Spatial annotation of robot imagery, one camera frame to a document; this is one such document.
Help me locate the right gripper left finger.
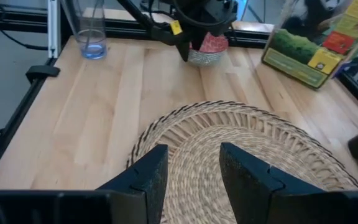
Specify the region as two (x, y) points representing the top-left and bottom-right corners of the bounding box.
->
(96, 144), (170, 224)

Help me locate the black aluminium table frame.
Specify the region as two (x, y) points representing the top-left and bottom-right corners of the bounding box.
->
(0, 6), (358, 190)

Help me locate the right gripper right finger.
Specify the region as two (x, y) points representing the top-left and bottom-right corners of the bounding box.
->
(218, 142), (324, 224)

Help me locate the clear plastic cup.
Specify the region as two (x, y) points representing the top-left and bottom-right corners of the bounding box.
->
(70, 0), (108, 60)

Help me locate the blue white patterned bowl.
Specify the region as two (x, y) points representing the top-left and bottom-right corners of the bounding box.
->
(186, 46), (229, 67)

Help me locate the black cable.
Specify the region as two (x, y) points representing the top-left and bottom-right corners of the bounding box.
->
(0, 29), (49, 52)

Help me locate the panda cereal box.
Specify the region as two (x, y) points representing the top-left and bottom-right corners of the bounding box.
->
(261, 0), (358, 91)

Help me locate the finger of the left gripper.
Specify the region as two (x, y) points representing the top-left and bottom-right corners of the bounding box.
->
(193, 36), (205, 50)
(176, 40), (192, 62)

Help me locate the round woven straw placemat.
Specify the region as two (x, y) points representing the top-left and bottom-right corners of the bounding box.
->
(126, 100), (358, 224)

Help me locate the black table clamp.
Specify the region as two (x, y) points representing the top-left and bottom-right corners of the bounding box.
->
(25, 64), (61, 84)

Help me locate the white metal post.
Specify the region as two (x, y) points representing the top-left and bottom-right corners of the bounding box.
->
(47, 0), (62, 59)

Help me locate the yellow tag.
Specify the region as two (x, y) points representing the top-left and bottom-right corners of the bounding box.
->
(170, 20), (183, 35)

